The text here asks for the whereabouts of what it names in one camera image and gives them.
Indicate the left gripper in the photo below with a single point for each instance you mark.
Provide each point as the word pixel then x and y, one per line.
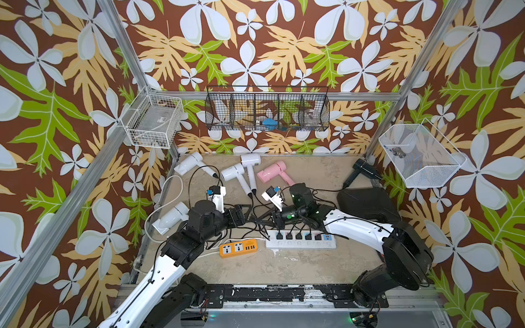
pixel 238 219

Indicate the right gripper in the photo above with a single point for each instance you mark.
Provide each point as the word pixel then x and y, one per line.
pixel 278 221

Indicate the white multicolour power strip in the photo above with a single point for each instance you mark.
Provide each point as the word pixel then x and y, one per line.
pixel 304 240

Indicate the orange power strip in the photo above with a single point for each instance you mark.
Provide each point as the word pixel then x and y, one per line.
pixel 239 248

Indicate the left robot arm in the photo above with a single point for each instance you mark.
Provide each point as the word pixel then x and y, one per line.
pixel 175 257

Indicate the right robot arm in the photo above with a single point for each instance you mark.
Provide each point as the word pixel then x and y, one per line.
pixel 407 259

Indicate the white hair dryer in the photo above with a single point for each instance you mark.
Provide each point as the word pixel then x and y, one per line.
pixel 194 160
pixel 249 161
pixel 236 172
pixel 178 213

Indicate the pink hair dryer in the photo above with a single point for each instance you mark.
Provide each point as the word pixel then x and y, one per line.
pixel 279 168

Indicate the white hair dryer near left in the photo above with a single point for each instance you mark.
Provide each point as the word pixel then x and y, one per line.
pixel 178 213

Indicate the white hair dryer far left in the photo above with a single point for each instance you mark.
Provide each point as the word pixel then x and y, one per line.
pixel 194 160

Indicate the black plastic tool case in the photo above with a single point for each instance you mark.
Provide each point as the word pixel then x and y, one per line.
pixel 371 203

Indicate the black hair dryer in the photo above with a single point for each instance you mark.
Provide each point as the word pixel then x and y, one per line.
pixel 364 168

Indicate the blue object in basket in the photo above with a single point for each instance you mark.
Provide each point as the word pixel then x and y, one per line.
pixel 270 124

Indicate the metal clip in basket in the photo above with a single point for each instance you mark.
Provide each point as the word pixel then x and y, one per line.
pixel 398 152

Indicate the white mesh basket right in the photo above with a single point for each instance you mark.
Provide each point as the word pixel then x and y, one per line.
pixel 432 159

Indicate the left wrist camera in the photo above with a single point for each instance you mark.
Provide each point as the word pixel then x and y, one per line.
pixel 216 194

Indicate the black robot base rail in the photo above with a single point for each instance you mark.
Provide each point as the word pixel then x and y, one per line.
pixel 339 295

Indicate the black wire basket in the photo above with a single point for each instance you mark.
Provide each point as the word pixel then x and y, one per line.
pixel 295 108

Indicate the white wire basket left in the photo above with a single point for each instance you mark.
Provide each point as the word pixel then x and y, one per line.
pixel 152 119

